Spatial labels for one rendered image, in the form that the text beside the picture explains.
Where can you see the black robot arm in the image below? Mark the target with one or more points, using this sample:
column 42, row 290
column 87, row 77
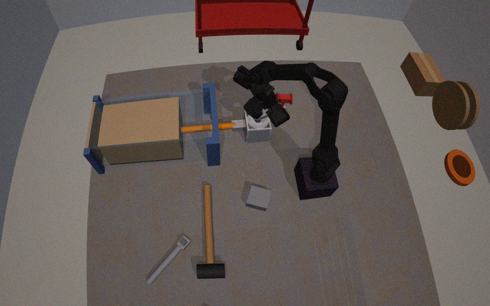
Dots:
column 330, row 97

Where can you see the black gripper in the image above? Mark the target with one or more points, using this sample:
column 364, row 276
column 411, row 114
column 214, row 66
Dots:
column 276, row 113

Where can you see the grey metal rod with square end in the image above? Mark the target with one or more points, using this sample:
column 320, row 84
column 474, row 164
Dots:
column 181, row 245

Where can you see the wooden-handled black mallet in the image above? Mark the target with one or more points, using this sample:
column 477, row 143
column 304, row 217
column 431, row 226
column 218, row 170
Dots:
column 210, row 269

